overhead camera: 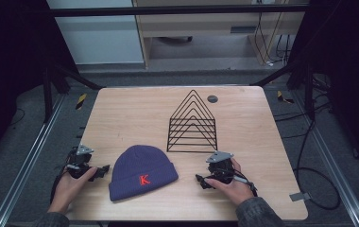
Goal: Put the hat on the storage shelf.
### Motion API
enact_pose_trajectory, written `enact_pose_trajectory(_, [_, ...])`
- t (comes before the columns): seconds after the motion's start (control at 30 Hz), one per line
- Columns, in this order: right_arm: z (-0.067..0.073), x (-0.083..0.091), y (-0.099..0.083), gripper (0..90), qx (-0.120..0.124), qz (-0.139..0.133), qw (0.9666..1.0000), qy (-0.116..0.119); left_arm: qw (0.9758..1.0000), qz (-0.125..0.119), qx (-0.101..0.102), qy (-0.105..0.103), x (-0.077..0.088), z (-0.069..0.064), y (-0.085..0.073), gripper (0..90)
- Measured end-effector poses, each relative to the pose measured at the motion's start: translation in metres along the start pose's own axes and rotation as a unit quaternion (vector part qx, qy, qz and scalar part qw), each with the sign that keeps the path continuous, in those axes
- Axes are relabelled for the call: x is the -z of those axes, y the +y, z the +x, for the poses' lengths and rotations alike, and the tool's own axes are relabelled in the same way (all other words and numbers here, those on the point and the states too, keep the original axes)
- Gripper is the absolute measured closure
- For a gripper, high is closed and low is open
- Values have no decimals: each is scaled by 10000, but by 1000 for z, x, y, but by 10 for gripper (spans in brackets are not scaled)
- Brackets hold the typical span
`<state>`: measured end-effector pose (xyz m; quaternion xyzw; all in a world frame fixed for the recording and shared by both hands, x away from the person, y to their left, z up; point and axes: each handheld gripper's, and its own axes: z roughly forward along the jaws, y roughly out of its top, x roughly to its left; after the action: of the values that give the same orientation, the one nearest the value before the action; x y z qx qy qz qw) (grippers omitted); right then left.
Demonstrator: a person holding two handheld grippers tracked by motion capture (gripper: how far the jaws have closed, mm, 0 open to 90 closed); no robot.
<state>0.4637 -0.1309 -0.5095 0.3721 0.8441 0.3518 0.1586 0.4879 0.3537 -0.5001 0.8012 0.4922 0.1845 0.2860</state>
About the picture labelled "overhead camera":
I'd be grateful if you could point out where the black metal stand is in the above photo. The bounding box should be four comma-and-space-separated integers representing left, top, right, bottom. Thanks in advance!
249, 60, 316, 121
42, 61, 104, 124

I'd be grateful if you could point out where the person's left hand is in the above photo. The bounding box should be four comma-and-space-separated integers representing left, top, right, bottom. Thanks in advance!
48, 166, 98, 214

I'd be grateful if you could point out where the yellow black striped tape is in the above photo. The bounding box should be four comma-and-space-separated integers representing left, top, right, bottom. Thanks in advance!
276, 90, 295, 105
75, 93, 88, 111

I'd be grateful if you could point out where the white cabinet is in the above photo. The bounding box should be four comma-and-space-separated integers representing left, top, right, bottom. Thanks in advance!
45, 0, 145, 66

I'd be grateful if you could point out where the black wire triangular rack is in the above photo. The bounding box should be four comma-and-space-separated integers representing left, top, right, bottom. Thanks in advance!
166, 89, 219, 154

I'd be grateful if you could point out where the black metal frame bar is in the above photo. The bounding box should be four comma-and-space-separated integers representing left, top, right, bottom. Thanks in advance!
46, 3, 311, 18

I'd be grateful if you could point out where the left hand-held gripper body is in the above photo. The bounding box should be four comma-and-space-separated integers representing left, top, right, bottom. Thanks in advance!
65, 144, 94, 180

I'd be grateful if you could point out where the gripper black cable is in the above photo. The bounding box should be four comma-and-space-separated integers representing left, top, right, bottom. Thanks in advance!
231, 169, 259, 199
49, 147, 78, 204

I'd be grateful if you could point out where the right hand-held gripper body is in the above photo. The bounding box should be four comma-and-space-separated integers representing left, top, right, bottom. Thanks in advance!
205, 150, 242, 185

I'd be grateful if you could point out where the long black floor cable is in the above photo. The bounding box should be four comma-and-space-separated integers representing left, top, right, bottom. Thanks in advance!
293, 110, 342, 211

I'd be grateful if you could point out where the aluminium floor rail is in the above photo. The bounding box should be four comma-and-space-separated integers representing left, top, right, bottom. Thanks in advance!
290, 91, 359, 227
0, 93, 67, 227

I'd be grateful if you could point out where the bundle of hanging cables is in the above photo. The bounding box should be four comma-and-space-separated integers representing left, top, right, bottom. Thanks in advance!
253, 0, 293, 68

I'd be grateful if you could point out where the purple knit beanie red letter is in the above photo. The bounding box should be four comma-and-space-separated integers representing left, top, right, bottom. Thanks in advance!
108, 144, 180, 202

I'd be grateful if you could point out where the grey tape piece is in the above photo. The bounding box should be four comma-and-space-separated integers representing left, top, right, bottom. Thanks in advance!
288, 191, 312, 202

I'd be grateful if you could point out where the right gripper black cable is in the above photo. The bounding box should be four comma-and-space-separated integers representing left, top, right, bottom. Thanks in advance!
231, 169, 259, 199

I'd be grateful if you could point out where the light wooden desk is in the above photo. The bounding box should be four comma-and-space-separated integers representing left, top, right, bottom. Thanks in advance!
131, 0, 310, 68

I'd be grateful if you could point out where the person's right hand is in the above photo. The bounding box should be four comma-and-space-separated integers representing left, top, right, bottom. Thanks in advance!
203, 157, 255, 207

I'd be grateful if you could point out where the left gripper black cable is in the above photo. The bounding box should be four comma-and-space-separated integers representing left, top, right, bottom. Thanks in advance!
49, 147, 78, 204

